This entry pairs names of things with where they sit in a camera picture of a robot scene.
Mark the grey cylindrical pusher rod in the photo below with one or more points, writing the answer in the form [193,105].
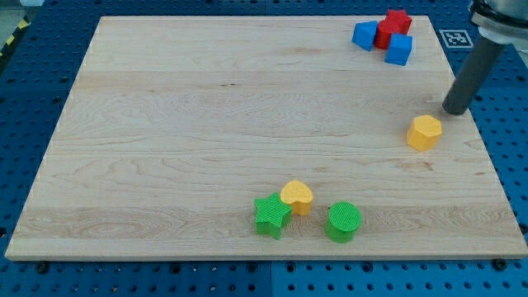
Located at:
[473,73]

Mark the blue triangle block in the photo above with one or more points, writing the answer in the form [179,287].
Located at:
[364,34]

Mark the green circle block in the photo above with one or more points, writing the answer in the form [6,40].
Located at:
[344,219]

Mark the red star block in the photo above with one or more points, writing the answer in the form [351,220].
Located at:
[401,18]

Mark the blue cube block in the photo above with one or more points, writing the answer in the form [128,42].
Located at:
[400,47]

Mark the yellow heart block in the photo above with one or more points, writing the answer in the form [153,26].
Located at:
[298,196]

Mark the red cylinder block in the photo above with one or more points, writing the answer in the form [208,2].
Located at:
[384,31]

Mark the wooden board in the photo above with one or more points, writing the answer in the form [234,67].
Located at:
[176,124]

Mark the white fiducial marker tag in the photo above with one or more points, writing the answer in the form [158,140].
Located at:
[456,39]

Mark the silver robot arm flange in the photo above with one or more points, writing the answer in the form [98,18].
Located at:
[501,21]

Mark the green star block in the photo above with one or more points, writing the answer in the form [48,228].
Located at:
[271,215]

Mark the yellow hexagon block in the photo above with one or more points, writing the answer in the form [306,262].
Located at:
[424,132]

